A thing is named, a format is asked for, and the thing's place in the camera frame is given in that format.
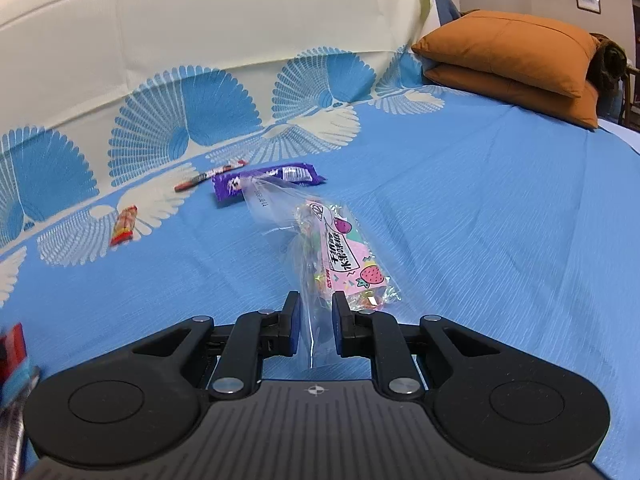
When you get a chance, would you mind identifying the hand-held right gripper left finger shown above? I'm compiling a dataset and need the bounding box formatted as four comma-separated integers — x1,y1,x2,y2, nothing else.
131,291,303,401

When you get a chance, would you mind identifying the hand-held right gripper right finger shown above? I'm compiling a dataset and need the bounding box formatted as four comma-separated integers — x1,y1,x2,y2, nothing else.
332,291,506,401

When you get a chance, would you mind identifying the pink strawberry snack packet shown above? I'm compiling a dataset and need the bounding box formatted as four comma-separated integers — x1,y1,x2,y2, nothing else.
295,200,401,311

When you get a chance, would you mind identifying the clear plastic bag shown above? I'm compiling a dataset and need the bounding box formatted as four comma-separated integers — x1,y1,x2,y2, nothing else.
239,170,401,371

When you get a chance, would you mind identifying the purple snack packet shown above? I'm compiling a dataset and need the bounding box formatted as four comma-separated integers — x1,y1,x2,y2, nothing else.
211,162,327,207

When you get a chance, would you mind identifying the small orange candy packet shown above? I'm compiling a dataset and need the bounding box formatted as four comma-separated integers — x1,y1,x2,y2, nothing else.
110,205,139,247

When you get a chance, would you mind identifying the blue snack packet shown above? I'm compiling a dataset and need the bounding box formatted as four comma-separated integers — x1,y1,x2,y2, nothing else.
0,364,42,407

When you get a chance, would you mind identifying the dark red snack packet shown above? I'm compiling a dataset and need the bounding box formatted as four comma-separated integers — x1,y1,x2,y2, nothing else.
0,324,27,377

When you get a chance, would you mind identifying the thin red snack stick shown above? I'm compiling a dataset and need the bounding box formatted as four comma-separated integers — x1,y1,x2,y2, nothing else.
174,159,249,192

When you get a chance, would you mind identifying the blue printed bedsheet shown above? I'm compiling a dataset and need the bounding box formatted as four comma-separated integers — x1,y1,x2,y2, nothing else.
0,0,640,480

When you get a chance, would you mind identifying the silver foil packet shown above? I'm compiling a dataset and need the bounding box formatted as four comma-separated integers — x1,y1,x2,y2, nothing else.
0,400,28,480

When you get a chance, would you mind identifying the orange pillow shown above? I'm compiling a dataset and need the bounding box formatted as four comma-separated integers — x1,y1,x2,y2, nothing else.
424,62,600,130
411,9,599,98

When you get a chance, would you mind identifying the blue sofa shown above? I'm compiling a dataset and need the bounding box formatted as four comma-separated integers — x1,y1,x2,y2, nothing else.
427,0,461,27

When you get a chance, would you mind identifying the wooden chair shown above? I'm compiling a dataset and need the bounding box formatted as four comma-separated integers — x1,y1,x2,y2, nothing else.
619,60,640,127

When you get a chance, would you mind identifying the dark cloth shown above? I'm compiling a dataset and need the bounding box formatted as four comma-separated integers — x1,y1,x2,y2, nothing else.
586,32,628,98

